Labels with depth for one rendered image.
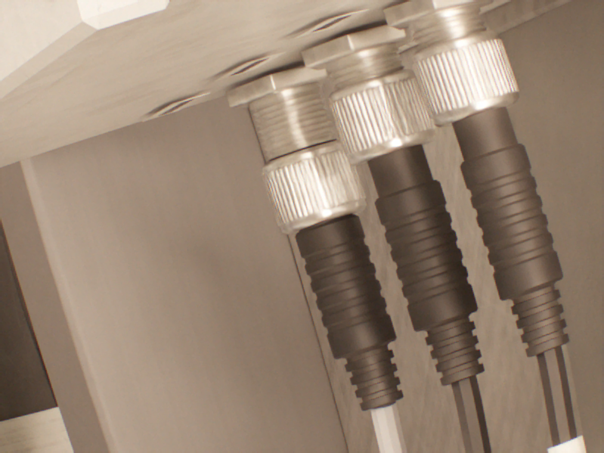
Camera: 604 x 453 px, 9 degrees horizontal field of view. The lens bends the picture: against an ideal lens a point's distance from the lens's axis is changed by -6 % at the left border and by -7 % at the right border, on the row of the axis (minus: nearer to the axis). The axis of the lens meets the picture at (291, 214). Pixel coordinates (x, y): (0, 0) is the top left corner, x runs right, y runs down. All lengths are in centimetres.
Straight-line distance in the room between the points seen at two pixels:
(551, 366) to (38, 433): 103
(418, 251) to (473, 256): 7
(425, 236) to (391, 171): 1
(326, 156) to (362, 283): 2
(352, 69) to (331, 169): 3
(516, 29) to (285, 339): 13
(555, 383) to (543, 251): 2
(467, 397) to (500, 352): 7
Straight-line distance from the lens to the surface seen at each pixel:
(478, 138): 61
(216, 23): 56
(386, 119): 64
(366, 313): 67
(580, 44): 65
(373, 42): 64
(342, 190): 67
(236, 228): 78
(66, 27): 51
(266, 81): 67
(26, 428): 163
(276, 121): 67
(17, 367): 164
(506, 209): 61
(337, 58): 64
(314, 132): 67
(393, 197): 64
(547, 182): 67
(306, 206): 67
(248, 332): 78
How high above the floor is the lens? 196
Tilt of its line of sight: 41 degrees down
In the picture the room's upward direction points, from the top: 4 degrees clockwise
